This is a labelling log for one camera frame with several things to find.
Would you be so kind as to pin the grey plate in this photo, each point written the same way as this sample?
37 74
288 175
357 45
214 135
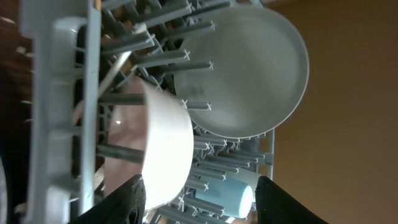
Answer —
259 75

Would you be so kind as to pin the white cup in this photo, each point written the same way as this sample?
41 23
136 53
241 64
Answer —
248 177

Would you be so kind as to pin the pink bowl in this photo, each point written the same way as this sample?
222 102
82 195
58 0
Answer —
162 129

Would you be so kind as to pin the grey dishwasher rack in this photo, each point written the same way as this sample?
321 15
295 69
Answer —
66 43

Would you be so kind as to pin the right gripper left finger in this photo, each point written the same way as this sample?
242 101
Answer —
124 205

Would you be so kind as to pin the white plastic fork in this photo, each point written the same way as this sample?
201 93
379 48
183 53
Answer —
103 85

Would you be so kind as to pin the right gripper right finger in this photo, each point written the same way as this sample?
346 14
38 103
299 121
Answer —
275 206

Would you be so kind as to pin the blue cup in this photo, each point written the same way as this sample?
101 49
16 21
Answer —
235 196

